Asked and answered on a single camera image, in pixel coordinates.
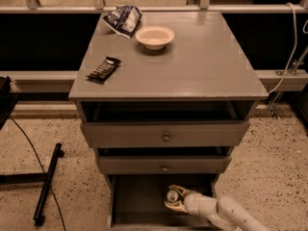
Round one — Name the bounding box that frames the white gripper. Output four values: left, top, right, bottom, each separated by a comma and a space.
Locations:
165, 185, 218, 217

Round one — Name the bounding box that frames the green soda can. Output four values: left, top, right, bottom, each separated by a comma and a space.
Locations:
167, 190, 180, 203

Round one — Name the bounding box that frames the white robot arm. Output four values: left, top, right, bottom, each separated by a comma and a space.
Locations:
165, 185, 270, 231

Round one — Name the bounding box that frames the bottom open drawer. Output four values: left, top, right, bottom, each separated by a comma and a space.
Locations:
106, 174, 221, 231

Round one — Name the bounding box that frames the middle grey drawer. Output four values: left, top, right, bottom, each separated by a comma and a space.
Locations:
96, 156, 231, 174

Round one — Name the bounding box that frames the grey drawer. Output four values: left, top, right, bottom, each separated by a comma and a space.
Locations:
81, 120, 250, 148
96, 156, 231, 174

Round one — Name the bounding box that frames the top grey drawer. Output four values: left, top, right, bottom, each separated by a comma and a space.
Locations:
81, 120, 250, 148

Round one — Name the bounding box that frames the grey drawer cabinet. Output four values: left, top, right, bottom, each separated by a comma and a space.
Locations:
67, 11, 270, 231

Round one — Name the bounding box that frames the black stand base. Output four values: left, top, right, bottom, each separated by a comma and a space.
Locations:
0, 143, 64, 226

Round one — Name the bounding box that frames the black snack bar wrapper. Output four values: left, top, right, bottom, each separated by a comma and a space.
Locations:
87, 57, 121, 84

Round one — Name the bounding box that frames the white bowl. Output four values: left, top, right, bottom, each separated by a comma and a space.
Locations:
136, 26, 175, 50

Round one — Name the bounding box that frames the blue white chip bag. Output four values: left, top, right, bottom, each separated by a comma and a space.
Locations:
103, 6, 142, 39

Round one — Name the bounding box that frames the black object at left edge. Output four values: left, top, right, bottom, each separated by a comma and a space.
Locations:
0, 76, 18, 130

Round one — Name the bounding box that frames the metal railing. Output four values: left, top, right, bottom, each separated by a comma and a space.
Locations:
0, 0, 308, 15

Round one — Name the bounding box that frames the black cable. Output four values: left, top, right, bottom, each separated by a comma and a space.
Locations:
6, 113, 67, 231

